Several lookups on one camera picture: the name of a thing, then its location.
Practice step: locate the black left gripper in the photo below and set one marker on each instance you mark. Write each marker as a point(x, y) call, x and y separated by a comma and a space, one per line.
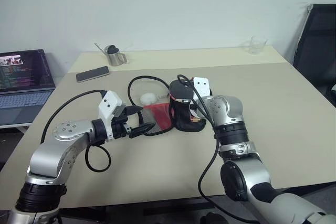
point(120, 128)

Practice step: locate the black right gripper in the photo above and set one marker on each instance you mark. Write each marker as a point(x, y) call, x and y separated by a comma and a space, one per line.
point(193, 104)

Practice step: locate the black and red paddle case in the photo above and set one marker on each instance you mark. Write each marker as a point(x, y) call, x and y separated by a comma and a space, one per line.
point(187, 121)

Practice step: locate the black table tennis paddle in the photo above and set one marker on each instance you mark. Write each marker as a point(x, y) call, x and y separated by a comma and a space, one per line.
point(179, 91)

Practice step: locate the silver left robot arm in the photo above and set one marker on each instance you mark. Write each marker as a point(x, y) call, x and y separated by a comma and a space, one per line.
point(52, 155)

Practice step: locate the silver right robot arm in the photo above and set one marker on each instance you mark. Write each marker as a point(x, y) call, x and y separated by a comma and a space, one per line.
point(260, 176)

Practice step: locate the black smartphone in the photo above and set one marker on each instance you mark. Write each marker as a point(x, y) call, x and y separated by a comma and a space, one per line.
point(92, 74)

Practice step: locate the steel pitcher cup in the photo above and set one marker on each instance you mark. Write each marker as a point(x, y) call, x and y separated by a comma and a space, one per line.
point(115, 58)

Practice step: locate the thin metal rod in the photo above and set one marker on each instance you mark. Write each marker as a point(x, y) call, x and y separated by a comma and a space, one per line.
point(100, 47)

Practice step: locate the clear glass cup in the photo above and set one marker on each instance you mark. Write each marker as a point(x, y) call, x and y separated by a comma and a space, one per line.
point(256, 47)

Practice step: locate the open laptop computer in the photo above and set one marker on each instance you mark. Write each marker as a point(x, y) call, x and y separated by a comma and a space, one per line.
point(23, 77)

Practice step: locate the white side desk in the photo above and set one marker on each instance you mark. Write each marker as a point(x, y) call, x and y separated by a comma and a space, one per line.
point(15, 127)

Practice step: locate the black office chair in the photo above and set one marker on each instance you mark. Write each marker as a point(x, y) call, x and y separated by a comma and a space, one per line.
point(317, 45)

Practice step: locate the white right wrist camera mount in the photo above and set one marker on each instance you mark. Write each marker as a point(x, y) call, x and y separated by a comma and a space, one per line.
point(200, 85)

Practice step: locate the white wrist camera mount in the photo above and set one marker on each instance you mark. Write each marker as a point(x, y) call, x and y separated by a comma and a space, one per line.
point(109, 103)
point(200, 85)

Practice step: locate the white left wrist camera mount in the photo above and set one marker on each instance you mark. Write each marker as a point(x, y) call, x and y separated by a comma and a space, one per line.
point(109, 103)

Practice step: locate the black table frame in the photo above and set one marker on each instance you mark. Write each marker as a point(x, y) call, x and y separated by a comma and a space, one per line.
point(170, 209)

